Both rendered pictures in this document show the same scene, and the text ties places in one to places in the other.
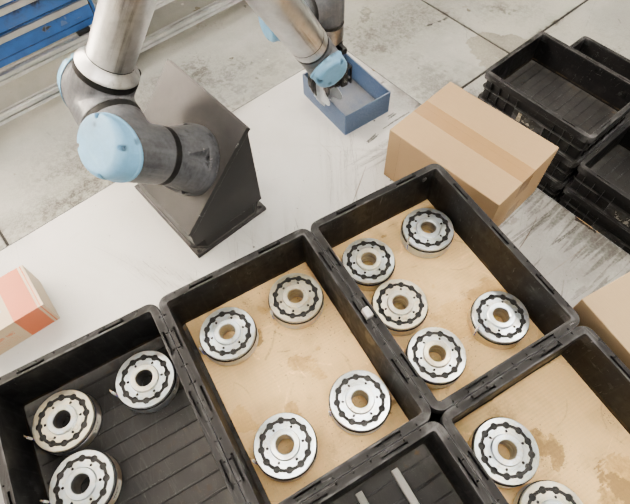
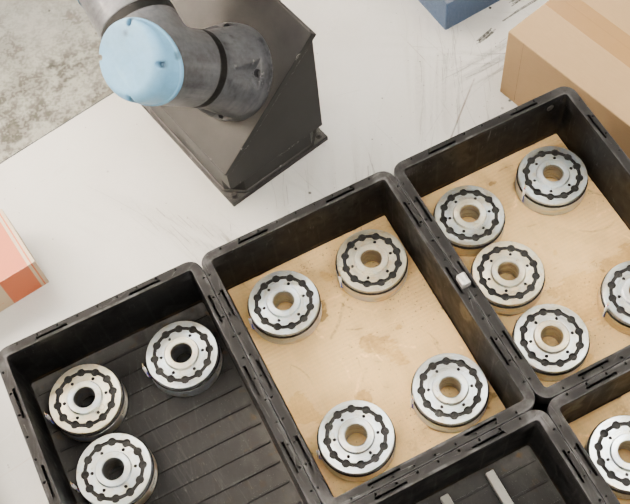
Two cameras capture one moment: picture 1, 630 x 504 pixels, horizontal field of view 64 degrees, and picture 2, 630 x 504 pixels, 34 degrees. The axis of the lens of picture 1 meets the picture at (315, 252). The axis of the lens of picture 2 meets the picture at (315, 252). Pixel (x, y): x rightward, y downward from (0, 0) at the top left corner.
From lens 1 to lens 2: 0.53 m
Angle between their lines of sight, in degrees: 5
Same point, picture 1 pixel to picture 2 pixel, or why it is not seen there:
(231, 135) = (290, 42)
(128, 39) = not seen: outside the picture
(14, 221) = not seen: outside the picture
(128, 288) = (138, 245)
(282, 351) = (352, 329)
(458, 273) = (590, 236)
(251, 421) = (313, 411)
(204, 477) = (256, 472)
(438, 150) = (575, 64)
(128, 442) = (162, 430)
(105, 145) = (139, 60)
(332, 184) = (424, 105)
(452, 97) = not seen: outside the picture
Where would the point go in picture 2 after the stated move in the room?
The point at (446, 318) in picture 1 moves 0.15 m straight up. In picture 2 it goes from (569, 294) to (586, 245)
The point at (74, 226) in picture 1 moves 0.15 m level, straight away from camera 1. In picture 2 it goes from (58, 157) to (13, 104)
